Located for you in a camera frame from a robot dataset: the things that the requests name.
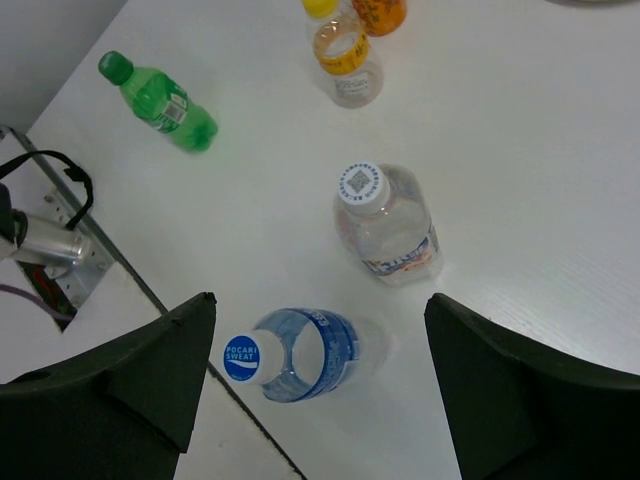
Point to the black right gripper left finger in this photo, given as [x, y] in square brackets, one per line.
[123, 410]

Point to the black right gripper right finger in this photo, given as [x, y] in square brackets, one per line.
[519, 409]

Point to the blue label Pocari bottle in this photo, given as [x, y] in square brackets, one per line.
[297, 354]

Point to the clear bottle orange blue label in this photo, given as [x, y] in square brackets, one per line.
[382, 219]

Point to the yellow cap small bottle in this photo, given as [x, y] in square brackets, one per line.
[343, 52]

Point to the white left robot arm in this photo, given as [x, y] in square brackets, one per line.
[37, 240]

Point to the green plastic bottle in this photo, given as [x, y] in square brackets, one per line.
[160, 102]

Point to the orange juice bottle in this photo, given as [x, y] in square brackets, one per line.
[380, 17]

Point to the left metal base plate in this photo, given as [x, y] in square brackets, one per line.
[66, 290]

